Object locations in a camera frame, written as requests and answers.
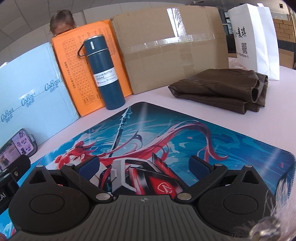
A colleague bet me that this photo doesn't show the smartphone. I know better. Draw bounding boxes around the smartphone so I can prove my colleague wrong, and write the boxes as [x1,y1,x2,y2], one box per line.
[0,128,37,172]

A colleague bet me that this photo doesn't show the white paper bag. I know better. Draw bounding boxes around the white paper bag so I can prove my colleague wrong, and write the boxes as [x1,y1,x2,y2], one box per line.
[228,3,281,81]

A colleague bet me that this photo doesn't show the black phone charging plug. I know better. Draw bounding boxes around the black phone charging plug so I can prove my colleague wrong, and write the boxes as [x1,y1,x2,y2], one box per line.
[28,134,38,154]

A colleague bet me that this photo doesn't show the dark blue vacuum bottle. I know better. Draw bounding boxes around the dark blue vacuum bottle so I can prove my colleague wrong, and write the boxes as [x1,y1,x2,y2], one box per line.
[78,35,126,111]

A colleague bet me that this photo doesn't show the printed desk mat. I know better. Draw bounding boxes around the printed desk mat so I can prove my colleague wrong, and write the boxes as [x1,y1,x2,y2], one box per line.
[0,101,296,241]

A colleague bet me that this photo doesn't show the orange carton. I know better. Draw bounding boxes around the orange carton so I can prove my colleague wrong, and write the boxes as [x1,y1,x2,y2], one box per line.
[51,20,134,117]

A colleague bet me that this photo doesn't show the large light blue carton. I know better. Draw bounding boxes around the large light blue carton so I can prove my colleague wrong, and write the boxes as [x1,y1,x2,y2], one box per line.
[0,42,80,149]

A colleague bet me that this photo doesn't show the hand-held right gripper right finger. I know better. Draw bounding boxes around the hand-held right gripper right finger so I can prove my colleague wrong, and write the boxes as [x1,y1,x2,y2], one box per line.
[174,155,264,202]

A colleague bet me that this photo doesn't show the small plain cardboard box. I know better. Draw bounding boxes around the small plain cardboard box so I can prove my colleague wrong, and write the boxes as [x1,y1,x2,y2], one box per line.
[278,48,296,69]

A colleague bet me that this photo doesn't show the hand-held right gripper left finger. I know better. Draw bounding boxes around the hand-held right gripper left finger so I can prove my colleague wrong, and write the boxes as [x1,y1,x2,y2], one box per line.
[27,156,114,202]

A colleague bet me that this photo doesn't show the person's head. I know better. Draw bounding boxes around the person's head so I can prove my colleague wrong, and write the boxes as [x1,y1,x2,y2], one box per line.
[49,10,77,36]

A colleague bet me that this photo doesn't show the large taped cardboard box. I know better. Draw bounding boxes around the large taped cardboard box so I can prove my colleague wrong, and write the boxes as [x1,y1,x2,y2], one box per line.
[110,5,230,95]

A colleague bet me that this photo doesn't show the folded brown clothes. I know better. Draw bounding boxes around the folded brown clothes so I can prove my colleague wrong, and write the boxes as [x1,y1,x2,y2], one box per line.
[168,69,269,115]

